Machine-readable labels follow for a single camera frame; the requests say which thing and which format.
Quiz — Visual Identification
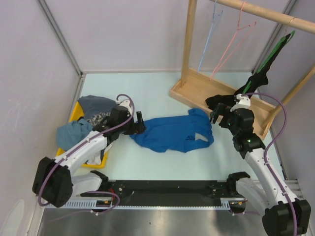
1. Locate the light teal garment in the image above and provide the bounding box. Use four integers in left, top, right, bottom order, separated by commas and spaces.
56, 118, 93, 151

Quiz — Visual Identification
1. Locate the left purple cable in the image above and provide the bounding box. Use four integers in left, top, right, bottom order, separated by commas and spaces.
36, 93, 136, 207

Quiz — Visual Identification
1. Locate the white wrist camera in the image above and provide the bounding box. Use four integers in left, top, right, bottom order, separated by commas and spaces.
230, 94, 251, 112
116, 99, 133, 114

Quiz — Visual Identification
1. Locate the black garment on hanger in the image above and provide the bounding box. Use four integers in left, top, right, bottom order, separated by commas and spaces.
205, 31, 295, 110

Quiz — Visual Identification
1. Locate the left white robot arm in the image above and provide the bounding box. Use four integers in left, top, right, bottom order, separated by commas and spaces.
32, 101, 146, 207

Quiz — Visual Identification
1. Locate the green hanger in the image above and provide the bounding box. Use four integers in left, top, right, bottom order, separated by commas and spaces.
234, 30, 295, 96

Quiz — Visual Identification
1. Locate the wooden clothes rack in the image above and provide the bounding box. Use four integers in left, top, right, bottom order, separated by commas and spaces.
170, 0, 315, 139

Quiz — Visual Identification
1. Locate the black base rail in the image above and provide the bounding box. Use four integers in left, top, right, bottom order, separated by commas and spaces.
80, 180, 243, 207

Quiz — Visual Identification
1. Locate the yellow plastic basket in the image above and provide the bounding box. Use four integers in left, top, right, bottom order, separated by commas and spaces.
56, 102, 107, 169

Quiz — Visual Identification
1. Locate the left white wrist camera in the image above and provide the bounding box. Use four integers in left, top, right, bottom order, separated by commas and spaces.
116, 99, 133, 114

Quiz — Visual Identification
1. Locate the pink wire hanger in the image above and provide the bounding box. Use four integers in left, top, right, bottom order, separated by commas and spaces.
210, 1, 256, 80

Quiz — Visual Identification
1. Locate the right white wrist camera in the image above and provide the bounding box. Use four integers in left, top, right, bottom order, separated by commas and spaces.
230, 94, 251, 112

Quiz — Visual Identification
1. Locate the white garment with stripes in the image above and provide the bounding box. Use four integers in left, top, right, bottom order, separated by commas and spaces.
84, 144, 113, 169

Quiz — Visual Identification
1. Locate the light blue wire hanger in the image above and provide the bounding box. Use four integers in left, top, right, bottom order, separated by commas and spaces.
197, 1, 223, 72

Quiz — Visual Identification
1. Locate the aluminium frame post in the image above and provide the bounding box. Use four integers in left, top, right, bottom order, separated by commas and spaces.
36, 0, 86, 79

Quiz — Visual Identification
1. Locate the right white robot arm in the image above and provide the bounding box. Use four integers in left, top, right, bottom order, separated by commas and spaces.
210, 103, 311, 236

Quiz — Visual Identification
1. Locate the blue tank top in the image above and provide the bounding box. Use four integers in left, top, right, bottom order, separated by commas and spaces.
130, 108, 214, 153

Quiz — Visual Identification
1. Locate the grey-blue printed t-shirt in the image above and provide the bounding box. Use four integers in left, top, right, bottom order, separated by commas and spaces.
78, 95, 117, 127

